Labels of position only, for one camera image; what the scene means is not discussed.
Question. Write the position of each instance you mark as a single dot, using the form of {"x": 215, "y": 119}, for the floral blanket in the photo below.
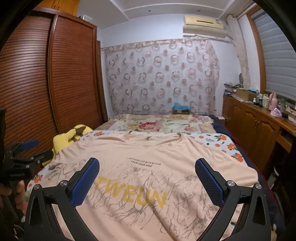
{"x": 150, "y": 125}

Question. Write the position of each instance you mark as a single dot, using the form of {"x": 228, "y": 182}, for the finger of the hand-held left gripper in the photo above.
{"x": 41, "y": 157}
{"x": 29, "y": 143}

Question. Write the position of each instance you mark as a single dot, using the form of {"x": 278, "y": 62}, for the wooden sideboard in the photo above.
{"x": 249, "y": 122}

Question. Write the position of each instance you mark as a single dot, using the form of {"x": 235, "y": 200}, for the cream air conditioner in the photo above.
{"x": 203, "y": 26}

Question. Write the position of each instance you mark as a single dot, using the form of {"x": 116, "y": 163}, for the stack of folded cloths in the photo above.
{"x": 231, "y": 88}

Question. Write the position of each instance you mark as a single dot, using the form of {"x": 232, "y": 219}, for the grey window blind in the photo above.
{"x": 277, "y": 58}

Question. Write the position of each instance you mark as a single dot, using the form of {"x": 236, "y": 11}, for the wrapped air conditioner pipe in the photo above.
{"x": 242, "y": 58}

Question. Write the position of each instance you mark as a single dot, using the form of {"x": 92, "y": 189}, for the cardboard box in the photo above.
{"x": 245, "y": 93}

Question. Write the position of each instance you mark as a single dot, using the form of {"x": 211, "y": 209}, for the blue box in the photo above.
{"x": 180, "y": 107}

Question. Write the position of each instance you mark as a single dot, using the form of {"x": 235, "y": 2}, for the person's left hand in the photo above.
{"x": 19, "y": 193}

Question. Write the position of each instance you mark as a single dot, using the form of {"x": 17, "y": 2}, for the dark blue bed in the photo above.
{"x": 222, "y": 125}

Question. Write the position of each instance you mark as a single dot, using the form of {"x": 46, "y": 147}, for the yellow plush toy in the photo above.
{"x": 62, "y": 139}

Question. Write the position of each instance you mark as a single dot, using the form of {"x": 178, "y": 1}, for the peach printed t-shirt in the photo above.
{"x": 148, "y": 150}

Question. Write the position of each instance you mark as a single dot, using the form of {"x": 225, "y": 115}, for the row of toiletry bottles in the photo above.
{"x": 261, "y": 99}

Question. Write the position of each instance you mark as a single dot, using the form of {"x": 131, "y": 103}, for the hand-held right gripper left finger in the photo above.
{"x": 85, "y": 185}

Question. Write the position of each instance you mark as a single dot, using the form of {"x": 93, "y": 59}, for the small pink pouch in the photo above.
{"x": 276, "y": 112}

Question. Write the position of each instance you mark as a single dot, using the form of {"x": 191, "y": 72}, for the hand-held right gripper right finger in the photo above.
{"x": 209, "y": 183}

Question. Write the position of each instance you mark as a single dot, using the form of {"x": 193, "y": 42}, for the wooden slatted wardrobe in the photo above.
{"x": 69, "y": 69}

